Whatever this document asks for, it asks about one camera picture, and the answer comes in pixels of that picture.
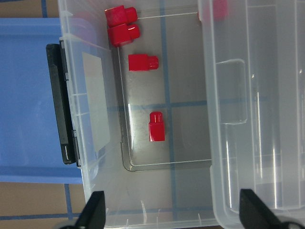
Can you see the red block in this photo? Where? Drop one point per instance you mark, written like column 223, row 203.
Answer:
column 123, row 34
column 156, row 127
column 120, row 15
column 142, row 62

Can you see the red block in box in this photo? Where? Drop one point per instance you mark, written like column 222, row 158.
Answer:
column 142, row 62
column 123, row 34
column 120, row 15

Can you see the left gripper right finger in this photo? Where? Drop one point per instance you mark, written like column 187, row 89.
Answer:
column 254, row 213

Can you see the blue plastic tray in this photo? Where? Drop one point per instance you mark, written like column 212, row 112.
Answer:
column 29, row 142

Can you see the clear plastic storage box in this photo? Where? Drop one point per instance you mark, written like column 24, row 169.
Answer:
column 147, row 185

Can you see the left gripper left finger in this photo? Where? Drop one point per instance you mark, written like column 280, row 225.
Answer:
column 93, row 215

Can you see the black box latch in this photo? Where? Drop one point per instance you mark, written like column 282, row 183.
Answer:
column 57, row 65

